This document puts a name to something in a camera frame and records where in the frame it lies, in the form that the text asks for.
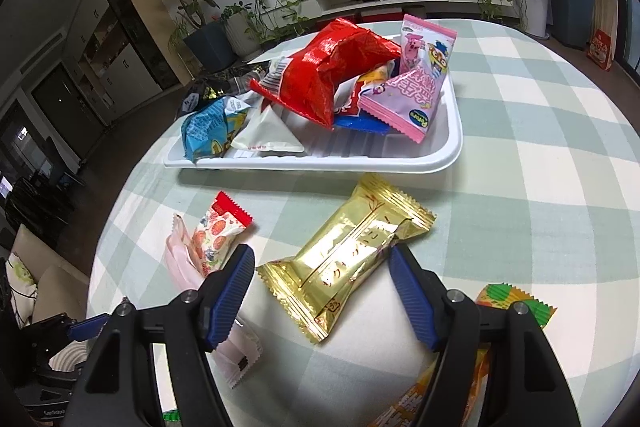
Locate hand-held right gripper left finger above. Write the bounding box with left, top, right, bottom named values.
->
left=65, top=244, right=256, bottom=427

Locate pink cartoon snack packet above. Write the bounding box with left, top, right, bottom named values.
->
left=357, top=13, right=458, bottom=144

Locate tall plant in blue pot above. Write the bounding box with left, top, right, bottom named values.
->
left=140, top=0, right=236, bottom=70

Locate red paper bag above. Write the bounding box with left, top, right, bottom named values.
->
left=585, top=29, right=615, bottom=72

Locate white wall cabinet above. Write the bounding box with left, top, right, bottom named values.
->
left=65, top=0, right=173, bottom=122

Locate large red snack bag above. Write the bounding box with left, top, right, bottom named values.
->
left=250, top=18, right=402, bottom=130

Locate beige sofa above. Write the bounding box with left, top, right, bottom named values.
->
left=10, top=224, right=88, bottom=325

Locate white plastic tray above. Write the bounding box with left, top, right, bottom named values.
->
left=164, top=19, right=463, bottom=175

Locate dark door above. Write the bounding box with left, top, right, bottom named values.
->
left=30, top=62, right=88, bottom=162

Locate white snack packet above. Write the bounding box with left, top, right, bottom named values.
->
left=231, top=106, right=306, bottom=156

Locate black snack packet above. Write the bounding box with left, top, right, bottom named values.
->
left=175, top=62, right=271, bottom=120

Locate orange snack packet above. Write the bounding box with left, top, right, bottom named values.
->
left=367, top=283, right=557, bottom=427

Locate gold foil snack packet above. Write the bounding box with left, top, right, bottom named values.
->
left=256, top=173, right=437, bottom=345

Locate printed cushion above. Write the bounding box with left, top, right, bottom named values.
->
left=5, top=252, right=38, bottom=329

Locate blue and yellow chip bag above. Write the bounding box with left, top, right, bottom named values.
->
left=332, top=62, right=398, bottom=136

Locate small plant in grey pot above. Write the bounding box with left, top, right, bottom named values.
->
left=220, top=2, right=263, bottom=60

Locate person's left leg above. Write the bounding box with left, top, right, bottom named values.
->
left=47, top=339, right=91, bottom=378

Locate small red strawberry packet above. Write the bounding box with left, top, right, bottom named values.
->
left=190, top=191, right=254, bottom=278

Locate long pale pink packet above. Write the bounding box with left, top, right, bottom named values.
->
left=164, top=213, right=263, bottom=390

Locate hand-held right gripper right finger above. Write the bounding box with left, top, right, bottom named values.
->
left=387, top=244, right=573, bottom=427

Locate light blue snack packet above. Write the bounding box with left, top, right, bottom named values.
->
left=181, top=96, right=251, bottom=162

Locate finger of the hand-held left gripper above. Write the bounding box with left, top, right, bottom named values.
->
left=67, top=313, right=110, bottom=342

